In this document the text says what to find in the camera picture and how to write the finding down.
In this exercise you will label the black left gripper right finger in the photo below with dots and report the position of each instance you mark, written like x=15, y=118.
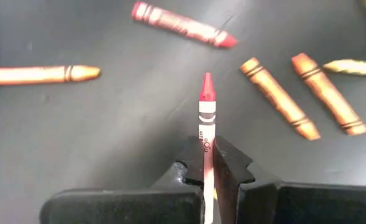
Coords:
x=310, y=205

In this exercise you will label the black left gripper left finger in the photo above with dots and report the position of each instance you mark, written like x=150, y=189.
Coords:
x=123, y=208

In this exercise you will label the red crayon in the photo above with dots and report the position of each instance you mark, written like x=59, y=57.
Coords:
x=182, y=25
x=207, y=124

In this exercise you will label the orange crayon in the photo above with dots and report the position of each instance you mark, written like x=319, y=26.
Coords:
x=279, y=98
x=39, y=75
x=328, y=93

